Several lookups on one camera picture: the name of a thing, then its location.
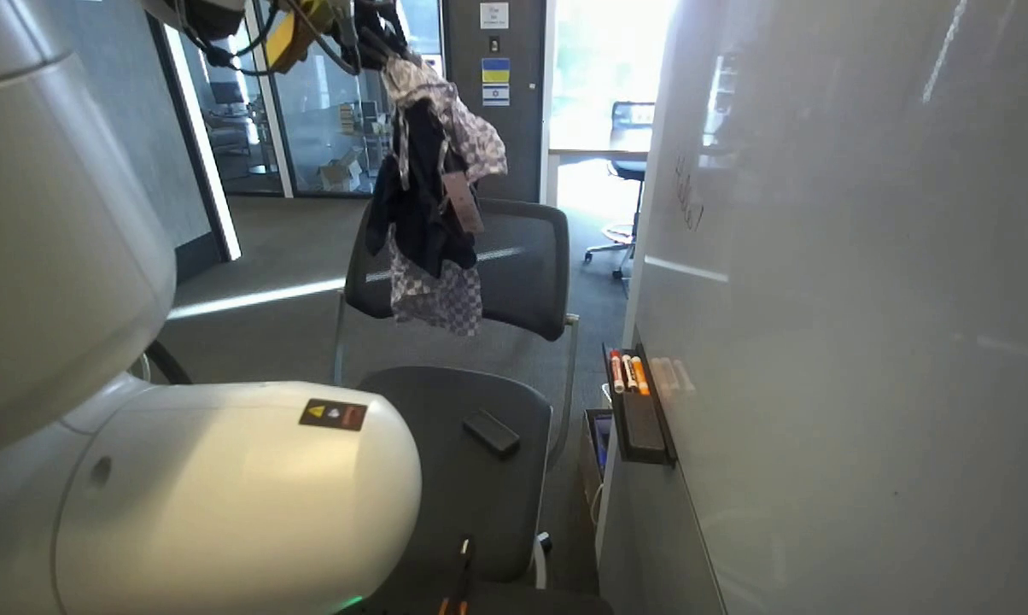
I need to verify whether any blue yellow door sign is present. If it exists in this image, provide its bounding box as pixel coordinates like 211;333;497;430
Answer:
482;56;513;110

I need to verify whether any distant black office chair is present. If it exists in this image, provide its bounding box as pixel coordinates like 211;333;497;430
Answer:
585;98;655;281

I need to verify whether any black marker tray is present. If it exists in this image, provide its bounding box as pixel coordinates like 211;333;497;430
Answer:
605;347;675;466

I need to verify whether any orange marker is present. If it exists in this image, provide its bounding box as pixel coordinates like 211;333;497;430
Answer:
624;354;652;397

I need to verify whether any yellow wrist camera bar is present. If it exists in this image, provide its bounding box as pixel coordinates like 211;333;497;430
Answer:
264;0;341;71

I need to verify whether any grey mesh office chair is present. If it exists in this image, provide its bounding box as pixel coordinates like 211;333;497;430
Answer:
354;202;576;602

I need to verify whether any large whiteboard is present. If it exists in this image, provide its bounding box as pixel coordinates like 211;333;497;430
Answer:
602;0;1028;615

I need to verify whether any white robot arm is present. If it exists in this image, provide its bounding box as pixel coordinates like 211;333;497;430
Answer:
0;0;420;615

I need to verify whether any black whiteboard eraser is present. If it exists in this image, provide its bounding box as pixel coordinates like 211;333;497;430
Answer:
460;411;520;458

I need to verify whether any black orange handled tool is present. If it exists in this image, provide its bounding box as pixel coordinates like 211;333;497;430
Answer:
436;535;474;615

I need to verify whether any patterned floral cloth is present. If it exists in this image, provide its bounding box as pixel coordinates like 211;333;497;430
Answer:
365;59;509;337

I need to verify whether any dark navy cloth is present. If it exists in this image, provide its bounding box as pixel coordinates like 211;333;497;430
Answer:
363;98;474;275

